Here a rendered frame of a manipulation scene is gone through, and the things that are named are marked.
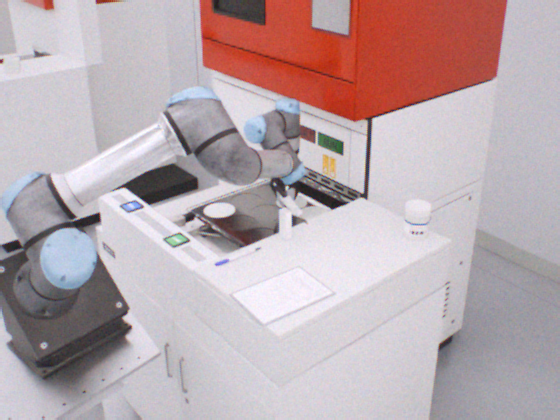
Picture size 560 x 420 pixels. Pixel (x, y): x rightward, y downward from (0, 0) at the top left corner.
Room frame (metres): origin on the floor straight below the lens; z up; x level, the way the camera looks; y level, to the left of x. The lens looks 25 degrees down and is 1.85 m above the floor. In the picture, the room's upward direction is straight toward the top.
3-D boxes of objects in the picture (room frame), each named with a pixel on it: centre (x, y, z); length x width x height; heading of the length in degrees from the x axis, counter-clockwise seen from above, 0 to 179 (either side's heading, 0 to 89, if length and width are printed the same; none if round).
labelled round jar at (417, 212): (1.51, -0.33, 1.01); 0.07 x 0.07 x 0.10
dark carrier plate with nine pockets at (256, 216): (1.76, 0.10, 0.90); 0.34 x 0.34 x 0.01; 41
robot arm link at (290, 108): (1.78, 0.04, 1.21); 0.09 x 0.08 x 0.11; 138
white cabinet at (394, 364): (1.63, 0.13, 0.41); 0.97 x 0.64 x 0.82; 41
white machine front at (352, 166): (2.06, 0.06, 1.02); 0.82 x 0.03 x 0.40; 41
